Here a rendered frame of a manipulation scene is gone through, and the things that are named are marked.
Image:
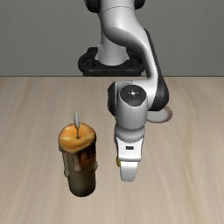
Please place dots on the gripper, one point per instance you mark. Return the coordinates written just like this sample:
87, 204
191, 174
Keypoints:
128, 151

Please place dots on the pale plate with red rim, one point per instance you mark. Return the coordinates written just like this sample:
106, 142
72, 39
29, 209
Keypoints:
162, 116

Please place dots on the brown candle with orange top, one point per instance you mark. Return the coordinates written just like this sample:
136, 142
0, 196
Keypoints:
78, 160

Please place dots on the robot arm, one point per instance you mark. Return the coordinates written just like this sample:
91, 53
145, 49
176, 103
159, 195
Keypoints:
131, 40

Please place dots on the yellow lemon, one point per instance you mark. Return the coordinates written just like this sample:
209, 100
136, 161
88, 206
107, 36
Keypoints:
118, 162

